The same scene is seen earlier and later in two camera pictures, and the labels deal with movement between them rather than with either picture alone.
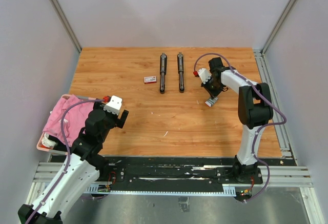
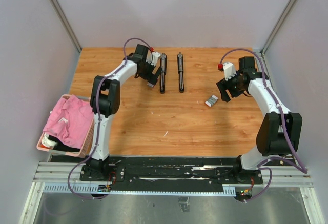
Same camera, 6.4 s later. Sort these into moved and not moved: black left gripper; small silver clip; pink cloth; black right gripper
Moved: black left gripper; black right gripper
Not moved: pink cloth; small silver clip
